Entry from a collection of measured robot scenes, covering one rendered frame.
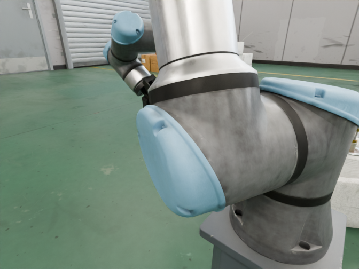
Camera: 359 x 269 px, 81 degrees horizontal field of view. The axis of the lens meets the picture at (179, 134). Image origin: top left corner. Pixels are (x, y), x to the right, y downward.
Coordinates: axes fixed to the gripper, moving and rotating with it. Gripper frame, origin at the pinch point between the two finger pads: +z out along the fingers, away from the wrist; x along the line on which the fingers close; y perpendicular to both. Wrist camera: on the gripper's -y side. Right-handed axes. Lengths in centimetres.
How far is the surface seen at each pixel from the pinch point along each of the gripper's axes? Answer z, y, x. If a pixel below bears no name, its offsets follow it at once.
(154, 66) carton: -141, -270, 209
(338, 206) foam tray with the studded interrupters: 49, 8, 23
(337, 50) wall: 68, -148, 514
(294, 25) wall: -35, -180, 520
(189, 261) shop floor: 27.9, -7.1, -20.5
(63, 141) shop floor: -46, -85, -18
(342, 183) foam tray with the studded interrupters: 42, 13, 25
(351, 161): 39, 17, 31
